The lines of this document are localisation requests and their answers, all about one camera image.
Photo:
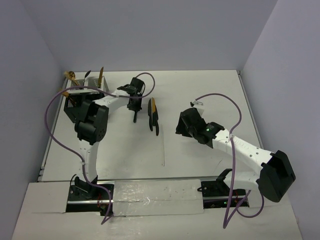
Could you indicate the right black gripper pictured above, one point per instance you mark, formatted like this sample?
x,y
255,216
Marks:
x,y
180,128

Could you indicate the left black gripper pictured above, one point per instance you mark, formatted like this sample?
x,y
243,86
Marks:
x,y
137,108

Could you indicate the black serrated knife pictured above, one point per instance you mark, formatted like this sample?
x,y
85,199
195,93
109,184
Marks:
x,y
150,115

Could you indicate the gold knife black handle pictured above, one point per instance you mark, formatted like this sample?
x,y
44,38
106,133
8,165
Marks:
x,y
154,112

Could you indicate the gold spoon green handle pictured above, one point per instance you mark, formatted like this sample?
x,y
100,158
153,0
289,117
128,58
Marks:
x,y
70,75

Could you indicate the gold fork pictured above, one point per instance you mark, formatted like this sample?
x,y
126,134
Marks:
x,y
67,96

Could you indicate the gold knife green handle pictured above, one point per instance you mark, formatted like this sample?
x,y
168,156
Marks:
x,y
135,116

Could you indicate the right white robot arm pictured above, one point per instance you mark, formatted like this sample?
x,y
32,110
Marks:
x,y
271,172

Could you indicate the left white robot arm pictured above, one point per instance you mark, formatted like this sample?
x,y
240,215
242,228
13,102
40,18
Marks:
x,y
91,127

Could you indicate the clear glass straw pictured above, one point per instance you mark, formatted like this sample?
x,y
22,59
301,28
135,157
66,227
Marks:
x,y
163,145

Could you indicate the black utensil caddy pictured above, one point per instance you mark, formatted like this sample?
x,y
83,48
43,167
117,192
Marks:
x,y
73,111

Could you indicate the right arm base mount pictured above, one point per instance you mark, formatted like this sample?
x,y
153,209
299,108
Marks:
x,y
215,194

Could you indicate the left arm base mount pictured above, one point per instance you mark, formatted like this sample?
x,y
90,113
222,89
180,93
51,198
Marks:
x,y
83,197

